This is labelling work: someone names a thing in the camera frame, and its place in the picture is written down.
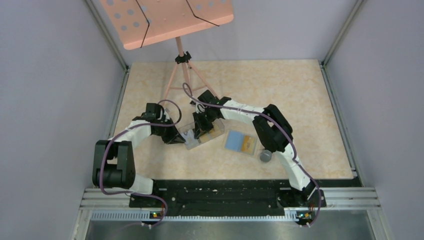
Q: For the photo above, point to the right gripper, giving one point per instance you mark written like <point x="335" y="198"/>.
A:
<point x="199" y="130"/>

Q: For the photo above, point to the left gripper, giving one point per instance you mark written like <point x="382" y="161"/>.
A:
<point x="174" y="137"/>

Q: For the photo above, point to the clear plastic card box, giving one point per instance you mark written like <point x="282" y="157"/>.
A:
<point x="202" y="139"/>

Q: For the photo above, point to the yellow credit card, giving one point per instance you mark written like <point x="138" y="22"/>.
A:
<point x="248" y="144"/>
<point x="214" y="133"/>

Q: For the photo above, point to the white grey credit card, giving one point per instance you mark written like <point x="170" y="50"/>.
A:
<point x="189" y="138"/>

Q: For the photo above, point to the purple glitter microphone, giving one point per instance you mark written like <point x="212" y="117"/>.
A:
<point x="265" y="156"/>

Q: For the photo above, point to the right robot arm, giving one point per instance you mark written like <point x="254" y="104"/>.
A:
<point x="272" y="129"/>

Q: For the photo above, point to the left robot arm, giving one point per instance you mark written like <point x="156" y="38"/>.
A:
<point x="114" y="161"/>

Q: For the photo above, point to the pink music stand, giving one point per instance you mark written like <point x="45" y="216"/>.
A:
<point x="141" y="23"/>

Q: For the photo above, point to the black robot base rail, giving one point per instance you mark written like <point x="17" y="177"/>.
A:
<point x="229" y="198"/>

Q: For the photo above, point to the grey slotted cable duct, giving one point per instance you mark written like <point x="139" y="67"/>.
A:
<point x="153" y="216"/>

